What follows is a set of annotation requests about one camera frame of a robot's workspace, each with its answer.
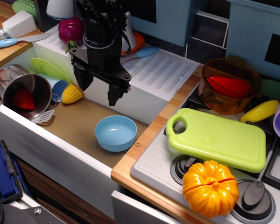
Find white salt shaker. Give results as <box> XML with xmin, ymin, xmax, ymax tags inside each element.
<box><xmin>0</xmin><ymin>10</ymin><xmax>37</xmax><ymax>40</ymax></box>

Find red toy pepper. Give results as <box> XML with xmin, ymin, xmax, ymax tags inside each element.
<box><xmin>207</xmin><ymin>76</ymin><xmax>250</xmax><ymax>98</ymax></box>

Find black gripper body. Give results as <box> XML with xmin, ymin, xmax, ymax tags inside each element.
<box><xmin>69</xmin><ymin>37</ymin><xmax>131</xmax><ymax>86</ymax></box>

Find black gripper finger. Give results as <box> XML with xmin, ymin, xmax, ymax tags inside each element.
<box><xmin>73</xmin><ymin>63</ymin><xmax>93</xmax><ymax>91</ymax></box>
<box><xmin>108</xmin><ymin>84</ymin><xmax>131</xmax><ymax>106</ymax></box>

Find blue storage bin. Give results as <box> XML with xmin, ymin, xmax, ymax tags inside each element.
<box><xmin>226</xmin><ymin>0</ymin><xmax>280</xmax><ymax>81</ymax></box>
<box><xmin>120</xmin><ymin>0</ymin><xmax>208</xmax><ymax>47</ymax></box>

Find grey stove knob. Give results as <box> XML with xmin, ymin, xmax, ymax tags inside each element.
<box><xmin>231</xmin><ymin>180</ymin><xmax>276</xmax><ymax>224</ymax></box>
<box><xmin>170</xmin><ymin>154</ymin><xmax>203</xmax><ymax>186</ymax></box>

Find stainless steel pot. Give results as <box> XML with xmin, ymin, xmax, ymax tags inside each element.
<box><xmin>0</xmin><ymin>64</ymin><xmax>54</xmax><ymax>120</ymax></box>

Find orange toy pumpkin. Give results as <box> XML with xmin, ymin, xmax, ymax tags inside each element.
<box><xmin>182</xmin><ymin>161</ymin><xmax>239</xmax><ymax>218</ymax></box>

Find purple toy onion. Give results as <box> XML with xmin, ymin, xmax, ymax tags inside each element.
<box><xmin>58</xmin><ymin>16</ymin><xmax>85</xmax><ymax>45</ymax></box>

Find white slotted spatula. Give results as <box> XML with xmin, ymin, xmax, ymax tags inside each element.
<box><xmin>31</xmin><ymin>109</ymin><xmax>54</xmax><ymax>124</ymax></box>

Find light green plastic plate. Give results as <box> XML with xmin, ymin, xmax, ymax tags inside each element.
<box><xmin>31</xmin><ymin>57</ymin><xmax>71</xmax><ymax>84</ymax></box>

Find green sponge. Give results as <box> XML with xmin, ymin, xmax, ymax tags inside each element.
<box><xmin>260</xmin><ymin>79</ymin><xmax>280</xmax><ymax>100</ymax></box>

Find yellow toy corn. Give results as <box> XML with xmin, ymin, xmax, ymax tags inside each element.
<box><xmin>62</xmin><ymin>84</ymin><xmax>83</xmax><ymax>104</ymax></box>

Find green plastic cutting board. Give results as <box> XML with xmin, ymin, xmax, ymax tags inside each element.
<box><xmin>166</xmin><ymin>108</ymin><xmax>266</xmax><ymax>173</ymax></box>

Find red toy strawberry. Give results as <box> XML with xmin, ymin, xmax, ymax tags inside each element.
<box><xmin>12</xmin><ymin>89</ymin><xmax>35</xmax><ymax>111</ymax></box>

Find light blue plastic cup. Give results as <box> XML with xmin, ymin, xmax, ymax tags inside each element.
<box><xmin>39</xmin><ymin>73</ymin><xmax>69</xmax><ymax>103</ymax></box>

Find blue handled utensil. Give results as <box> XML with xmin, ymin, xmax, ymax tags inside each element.
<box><xmin>121</xmin><ymin>46</ymin><xmax>160</xmax><ymax>61</ymax></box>

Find white drainboard block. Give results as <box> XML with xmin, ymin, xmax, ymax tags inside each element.
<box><xmin>33</xmin><ymin>26</ymin><xmax>199</xmax><ymax>124</ymax></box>

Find blue handled silver knife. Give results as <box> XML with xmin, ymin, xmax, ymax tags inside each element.
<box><xmin>0</xmin><ymin>33</ymin><xmax>52</xmax><ymax>48</ymax></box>

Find orange toy vegetable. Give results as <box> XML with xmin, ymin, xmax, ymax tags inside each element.
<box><xmin>121</xmin><ymin>32</ymin><xmax>145</xmax><ymax>55</ymax></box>

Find green toy vegetable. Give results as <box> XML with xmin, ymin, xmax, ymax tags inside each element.
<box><xmin>12</xmin><ymin>0</ymin><xmax>38</xmax><ymax>22</ymax></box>

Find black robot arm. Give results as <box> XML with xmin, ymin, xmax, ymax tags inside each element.
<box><xmin>69</xmin><ymin>0</ymin><xmax>132</xmax><ymax>106</ymax></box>

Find light blue plastic bowl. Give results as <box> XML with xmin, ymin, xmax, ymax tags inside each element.
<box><xmin>95</xmin><ymin>115</ymin><xmax>138</xmax><ymax>153</ymax></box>

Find yellow toy banana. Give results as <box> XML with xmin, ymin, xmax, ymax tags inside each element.
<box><xmin>240</xmin><ymin>100</ymin><xmax>280</xmax><ymax>123</ymax></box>

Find white sink faucet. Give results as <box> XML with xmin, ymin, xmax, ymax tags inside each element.
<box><xmin>121</xmin><ymin>12</ymin><xmax>136</xmax><ymax>54</ymax></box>

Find transparent brown plastic pot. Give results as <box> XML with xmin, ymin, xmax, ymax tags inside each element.
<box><xmin>198</xmin><ymin>56</ymin><xmax>261</xmax><ymax>115</ymax></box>

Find blue clamp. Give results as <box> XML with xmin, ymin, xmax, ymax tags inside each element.
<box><xmin>0</xmin><ymin>140</ymin><xmax>23</xmax><ymax>204</ymax></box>

